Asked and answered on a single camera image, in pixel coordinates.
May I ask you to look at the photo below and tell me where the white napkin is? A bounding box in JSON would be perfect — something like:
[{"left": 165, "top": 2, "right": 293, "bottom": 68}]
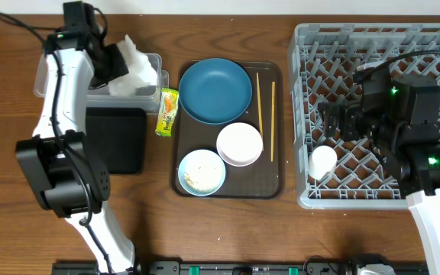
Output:
[{"left": 108, "top": 35, "right": 158, "bottom": 97}]

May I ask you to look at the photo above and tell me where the yellow green snack wrapper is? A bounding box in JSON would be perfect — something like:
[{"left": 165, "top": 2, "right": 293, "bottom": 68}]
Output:
[{"left": 155, "top": 88, "right": 179, "bottom": 137}]

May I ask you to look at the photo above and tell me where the light blue bowl with food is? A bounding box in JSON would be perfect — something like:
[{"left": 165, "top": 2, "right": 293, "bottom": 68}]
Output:
[{"left": 177, "top": 149, "right": 226, "bottom": 196}]

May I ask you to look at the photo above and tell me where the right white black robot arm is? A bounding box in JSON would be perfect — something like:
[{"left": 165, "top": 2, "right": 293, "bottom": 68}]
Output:
[{"left": 318, "top": 75, "right": 440, "bottom": 274}]

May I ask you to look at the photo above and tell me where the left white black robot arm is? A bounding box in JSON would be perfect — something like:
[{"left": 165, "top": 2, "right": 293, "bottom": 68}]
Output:
[{"left": 16, "top": 31, "right": 137, "bottom": 274}]

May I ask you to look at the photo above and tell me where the grey dishwasher rack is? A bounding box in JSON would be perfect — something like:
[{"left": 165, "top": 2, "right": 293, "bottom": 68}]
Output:
[{"left": 288, "top": 23, "right": 440, "bottom": 210}]

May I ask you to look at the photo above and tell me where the white cup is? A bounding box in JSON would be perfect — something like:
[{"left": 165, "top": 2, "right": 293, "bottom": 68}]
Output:
[{"left": 309, "top": 145, "right": 338, "bottom": 180}]

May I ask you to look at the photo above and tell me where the clear plastic bin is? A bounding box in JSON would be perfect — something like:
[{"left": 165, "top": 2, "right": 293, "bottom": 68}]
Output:
[{"left": 34, "top": 53, "right": 169, "bottom": 115}]

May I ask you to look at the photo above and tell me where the black plastic tray bin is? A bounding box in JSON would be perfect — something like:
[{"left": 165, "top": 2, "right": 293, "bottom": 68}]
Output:
[{"left": 86, "top": 107, "right": 147, "bottom": 174}]

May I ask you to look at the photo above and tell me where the right wooden chopstick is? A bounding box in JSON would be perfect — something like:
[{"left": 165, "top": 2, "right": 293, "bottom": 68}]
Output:
[{"left": 270, "top": 81, "right": 276, "bottom": 163}]

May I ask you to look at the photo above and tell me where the wooden chopstick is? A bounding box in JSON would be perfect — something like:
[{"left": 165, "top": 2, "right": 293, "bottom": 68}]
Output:
[
  {"left": 256, "top": 72, "right": 264, "bottom": 150},
  {"left": 270, "top": 81, "right": 276, "bottom": 163}
]

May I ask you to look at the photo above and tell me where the left wooden chopstick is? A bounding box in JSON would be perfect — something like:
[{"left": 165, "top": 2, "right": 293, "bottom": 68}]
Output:
[{"left": 256, "top": 72, "right": 264, "bottom": 150}]

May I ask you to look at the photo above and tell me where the blue plate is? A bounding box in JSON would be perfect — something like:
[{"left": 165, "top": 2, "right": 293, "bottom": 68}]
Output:
[{"left": 179, "top": 58, "right": 253, "bottom": 125}]

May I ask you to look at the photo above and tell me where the dark brown serving tray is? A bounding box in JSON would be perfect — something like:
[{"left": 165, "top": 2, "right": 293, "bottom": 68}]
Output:
[{"left": 170, "top": 61, "right": 286, "bottom": 199}]

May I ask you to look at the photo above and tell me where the white bowl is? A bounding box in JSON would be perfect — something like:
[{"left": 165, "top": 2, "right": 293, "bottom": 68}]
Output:
[{"left": 216, "top": 122, "right": 264, "bottom": 167}]

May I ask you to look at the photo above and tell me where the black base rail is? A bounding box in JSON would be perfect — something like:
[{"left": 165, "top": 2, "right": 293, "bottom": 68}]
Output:
[{"left": 50, "top": 254, "right": 429, "bottom": 275}]

